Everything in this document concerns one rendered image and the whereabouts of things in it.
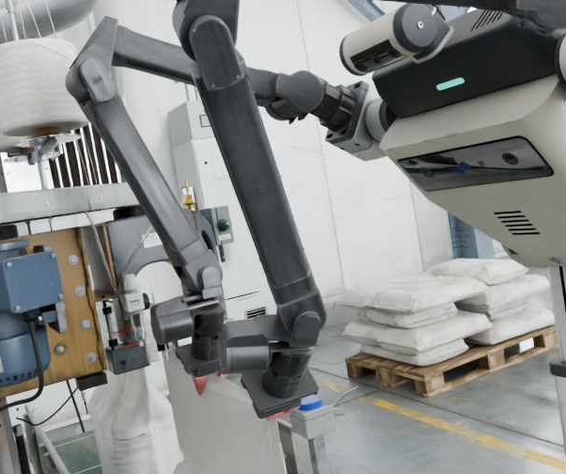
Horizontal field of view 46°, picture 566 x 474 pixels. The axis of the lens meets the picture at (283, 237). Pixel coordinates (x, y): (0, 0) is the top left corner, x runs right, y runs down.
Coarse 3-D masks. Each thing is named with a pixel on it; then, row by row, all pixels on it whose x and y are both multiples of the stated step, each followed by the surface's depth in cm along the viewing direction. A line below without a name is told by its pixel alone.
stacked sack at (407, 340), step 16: (448, 320) 411; (464, 320) 410; (480, 320) 412; (384, 336) 417; (400, 336) 403; (416, 336) 392; (432, 336) 393; (448, 336) 400; (464, 336) 406; (400, 352) 405; (416, 352) 390
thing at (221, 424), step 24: (168, 360) 142; (168, 384) 144; (192, 384) 130; (216, 384) 118; (192, 408) 133; (216, 408) 119; (240, 408) 112; (192, 432) 137; (216, 432) 121; (240, 432) 114; (264, 432) 106; (192, 456) 140; (216, 456) 124; (240, 456) 115; (264, 456) 108
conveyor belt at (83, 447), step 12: (60, 444) 301; (72, 444) 298; (84, 444) 295; (96, 444) 292; (60, 456) 284; (72, 456) 282; (84, 456) 279; (96, 456) 277; (72, 468) 267; (84, 468) 265; (96, 468) 263
